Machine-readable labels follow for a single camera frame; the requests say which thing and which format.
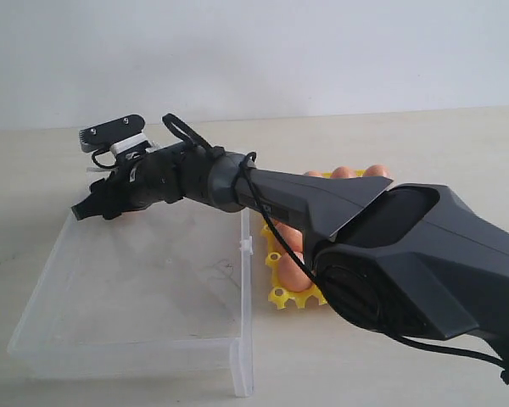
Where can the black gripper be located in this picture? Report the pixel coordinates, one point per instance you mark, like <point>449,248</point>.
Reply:
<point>128,189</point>

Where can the clear plastic tray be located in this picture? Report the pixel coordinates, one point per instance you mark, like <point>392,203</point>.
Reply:
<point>148,294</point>

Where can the brown egg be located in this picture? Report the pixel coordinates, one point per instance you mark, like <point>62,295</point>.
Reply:
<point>291,276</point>
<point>313,173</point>
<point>291,236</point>
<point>376,170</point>
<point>343,172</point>

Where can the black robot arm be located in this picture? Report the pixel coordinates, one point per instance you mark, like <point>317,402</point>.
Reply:
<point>406,261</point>

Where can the yellow plastic egg tray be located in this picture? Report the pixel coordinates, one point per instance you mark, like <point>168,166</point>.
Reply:
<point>280,296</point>

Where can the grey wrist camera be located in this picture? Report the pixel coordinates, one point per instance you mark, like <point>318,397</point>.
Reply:
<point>118,136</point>

